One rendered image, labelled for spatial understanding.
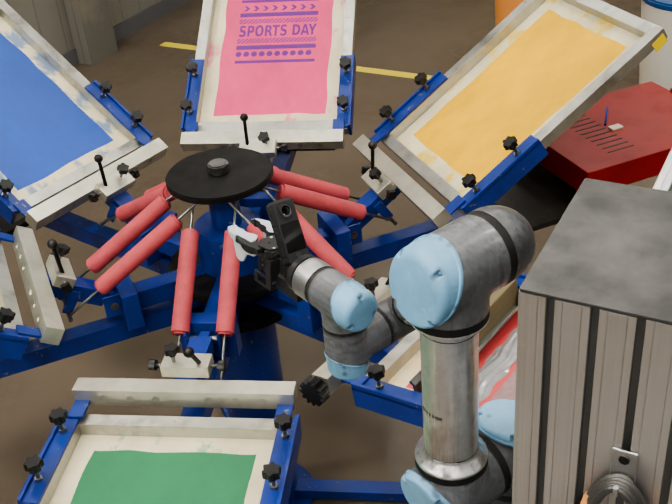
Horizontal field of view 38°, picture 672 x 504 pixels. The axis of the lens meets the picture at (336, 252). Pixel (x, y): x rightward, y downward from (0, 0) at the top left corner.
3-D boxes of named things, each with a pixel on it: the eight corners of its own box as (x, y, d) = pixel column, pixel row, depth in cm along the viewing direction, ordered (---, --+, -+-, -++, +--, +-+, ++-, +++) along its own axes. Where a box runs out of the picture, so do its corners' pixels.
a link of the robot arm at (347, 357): (393, 361, 172) (391, 312, 166) (345, 390, 166) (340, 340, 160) (365, 342, 177) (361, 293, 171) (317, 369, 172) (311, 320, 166)
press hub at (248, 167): (348, 480, 351) (315, 149, 277) (278, 555, 325) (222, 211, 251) (264, 439, 372) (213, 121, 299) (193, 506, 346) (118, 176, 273)
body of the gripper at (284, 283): (250, 278, 178) (289, 306, 169) (250, 237, 173) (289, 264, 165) (284, 267, 182) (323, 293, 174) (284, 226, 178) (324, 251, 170)
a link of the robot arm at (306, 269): (304, 273, 162) (342, 259, 167) (288, 262, 165) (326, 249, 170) (304, 311, 166) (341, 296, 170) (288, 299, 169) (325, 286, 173)
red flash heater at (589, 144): (648, 106, 363) (651, 76, 356) (737, 155, 327) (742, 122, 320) (508, 146, 345) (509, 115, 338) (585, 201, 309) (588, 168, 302)
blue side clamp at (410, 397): (469, 426, 225) (466, 403, 222) (458, 439, 222) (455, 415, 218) (366, 394, 243) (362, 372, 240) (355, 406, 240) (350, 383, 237)
